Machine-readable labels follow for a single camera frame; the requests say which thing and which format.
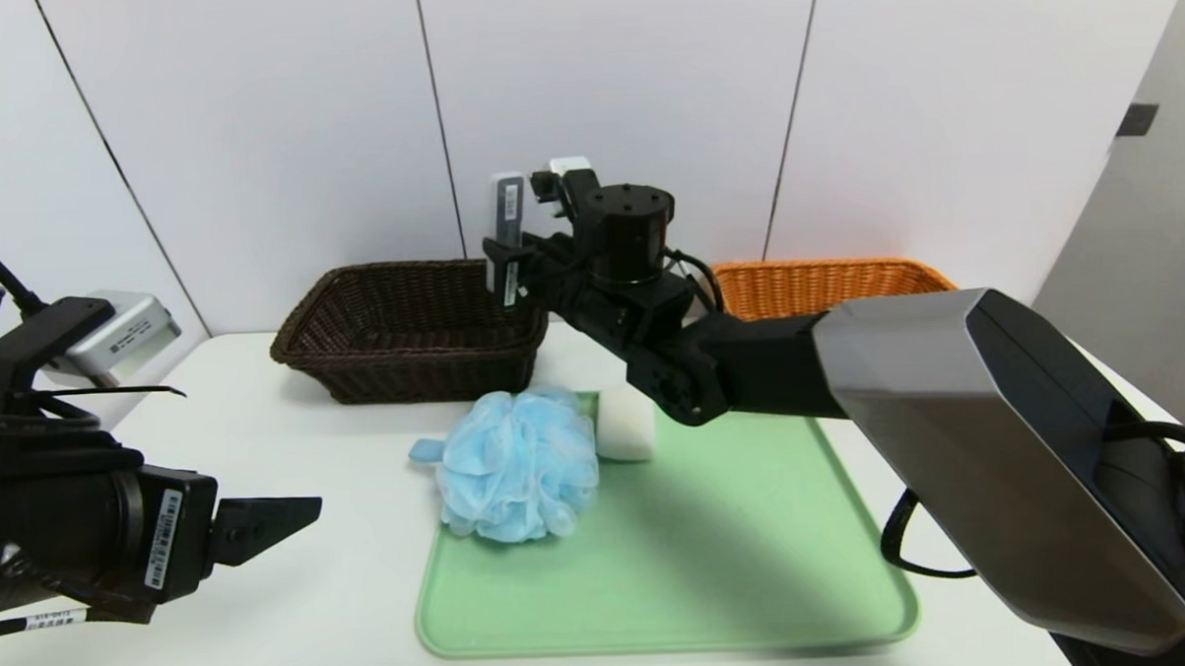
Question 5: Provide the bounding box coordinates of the white soap bar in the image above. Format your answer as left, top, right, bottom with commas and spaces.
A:
594, 385, 658, 464

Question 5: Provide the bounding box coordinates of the orange wicker basket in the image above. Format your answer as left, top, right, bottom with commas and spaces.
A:
713, 253, 957, 323

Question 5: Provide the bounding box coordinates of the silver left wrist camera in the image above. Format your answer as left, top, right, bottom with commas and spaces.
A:
39, 289, 184, 390

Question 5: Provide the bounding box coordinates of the dark grey wall plate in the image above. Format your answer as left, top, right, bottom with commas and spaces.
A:
1115, 102, 1161, 139

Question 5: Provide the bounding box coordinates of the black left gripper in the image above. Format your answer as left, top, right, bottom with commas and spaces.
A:
0, 458, 327, 619

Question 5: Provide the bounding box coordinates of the dark brown wicker basket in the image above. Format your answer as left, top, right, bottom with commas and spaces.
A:
267, 256, 555, 408

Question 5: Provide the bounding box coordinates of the blue mesh bath loofah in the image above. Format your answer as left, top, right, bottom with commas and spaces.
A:
406, 385, 602, 549

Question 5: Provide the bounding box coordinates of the light green plastic tray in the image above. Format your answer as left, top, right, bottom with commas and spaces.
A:
407, 378, 922, 662

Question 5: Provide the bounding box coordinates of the black item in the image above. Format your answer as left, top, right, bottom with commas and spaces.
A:
489, 171, 533, 309

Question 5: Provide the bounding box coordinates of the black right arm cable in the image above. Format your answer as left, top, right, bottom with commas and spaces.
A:
878, 486, 978, 583

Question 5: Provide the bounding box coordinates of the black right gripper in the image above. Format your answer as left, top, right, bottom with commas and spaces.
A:
480, 174, 579, 313

